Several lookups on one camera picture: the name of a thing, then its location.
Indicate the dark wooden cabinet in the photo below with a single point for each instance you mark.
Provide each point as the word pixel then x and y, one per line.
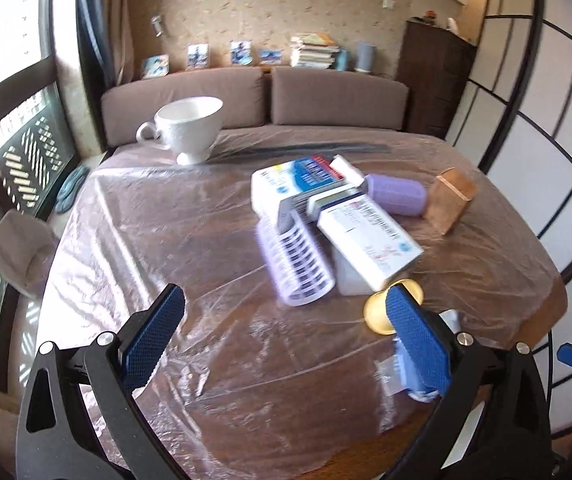
pixel 434 65

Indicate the blue white tissue pack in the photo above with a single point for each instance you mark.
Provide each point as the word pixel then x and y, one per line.
pixel 406 359

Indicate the white teacup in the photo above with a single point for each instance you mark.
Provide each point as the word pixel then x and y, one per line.
pixel 187 129

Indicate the yellow plastic cup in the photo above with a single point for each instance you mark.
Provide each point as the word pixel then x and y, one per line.
pixel 380 308

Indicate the purple cylindrical hair roller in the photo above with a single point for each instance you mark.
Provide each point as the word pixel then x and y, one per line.
pixel 396 195

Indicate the brown sofa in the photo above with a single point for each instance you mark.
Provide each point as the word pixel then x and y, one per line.
pixel 251 99

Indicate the clear plastic table cover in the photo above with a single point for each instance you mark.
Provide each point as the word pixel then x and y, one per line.
pixel 250 388

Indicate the grey cylinder speaker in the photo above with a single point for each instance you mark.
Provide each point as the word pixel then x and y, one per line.
pixel 365 57

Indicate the photo card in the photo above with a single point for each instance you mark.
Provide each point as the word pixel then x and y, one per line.
pixel 197 56
pixel 156 66
pixel 240 53
pixel 270 57

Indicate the photo card leftmost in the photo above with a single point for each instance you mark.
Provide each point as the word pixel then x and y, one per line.
pixel 156 66

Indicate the folding shoji screen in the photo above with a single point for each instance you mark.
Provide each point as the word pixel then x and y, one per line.
pixel 514 122

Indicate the teal small cylinder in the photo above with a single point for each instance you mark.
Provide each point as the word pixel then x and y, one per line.
pixel 342 60

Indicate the wooden cube box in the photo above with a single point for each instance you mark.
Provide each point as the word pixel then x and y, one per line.
pixel 449 196

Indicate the black long comb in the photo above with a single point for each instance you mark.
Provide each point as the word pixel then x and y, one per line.
pixel 323 148

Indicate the stack of books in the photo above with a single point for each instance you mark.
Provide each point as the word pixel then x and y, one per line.
pixel 317 51

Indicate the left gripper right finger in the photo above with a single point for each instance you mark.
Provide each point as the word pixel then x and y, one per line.
pixel 491 421

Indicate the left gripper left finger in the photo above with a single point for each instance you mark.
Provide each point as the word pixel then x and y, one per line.
pixel 55 436

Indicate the white red medicine box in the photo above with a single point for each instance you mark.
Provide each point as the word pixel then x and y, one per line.
pixel 375 245

